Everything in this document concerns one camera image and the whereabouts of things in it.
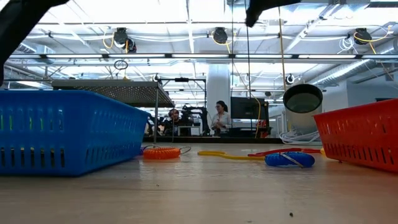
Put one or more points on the blue coil wristband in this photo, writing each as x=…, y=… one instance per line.
x=276, y=160

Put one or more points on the white building column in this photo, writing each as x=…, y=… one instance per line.
x=217, y=81

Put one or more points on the black background robot arm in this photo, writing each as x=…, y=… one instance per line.
x=203, y=119

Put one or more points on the yellow rubber band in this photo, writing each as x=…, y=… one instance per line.
x=242, y=157

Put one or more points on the red plastic basket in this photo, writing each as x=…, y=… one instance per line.
x=357, y=140

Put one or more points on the grey perforated metal shelf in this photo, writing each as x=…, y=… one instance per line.
x=124, y=93

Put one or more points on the black aluminium table frame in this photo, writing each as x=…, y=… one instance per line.
x=186, y=140

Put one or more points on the overhead light bar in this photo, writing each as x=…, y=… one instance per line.
x=140, y=56

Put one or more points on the black monitor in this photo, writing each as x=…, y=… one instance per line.
x=248, y=109

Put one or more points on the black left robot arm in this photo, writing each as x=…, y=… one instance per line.
x=18, y=25

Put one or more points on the red rubber band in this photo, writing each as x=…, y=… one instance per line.
x=280, y=151

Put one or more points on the yellow green card package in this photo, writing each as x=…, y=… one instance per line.
x=322, y=151

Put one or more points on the blue plastic basket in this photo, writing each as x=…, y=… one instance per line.
x=77, y=140

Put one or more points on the person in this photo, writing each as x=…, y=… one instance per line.
x=173, y=121
x=221, y=119

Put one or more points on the orange coil wristband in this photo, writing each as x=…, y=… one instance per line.
x=161, y=154

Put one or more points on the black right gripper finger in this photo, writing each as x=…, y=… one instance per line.
x=258, y=6

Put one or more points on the silver ventilation duct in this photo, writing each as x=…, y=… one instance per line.
x=37, y=49
x=342, y=73

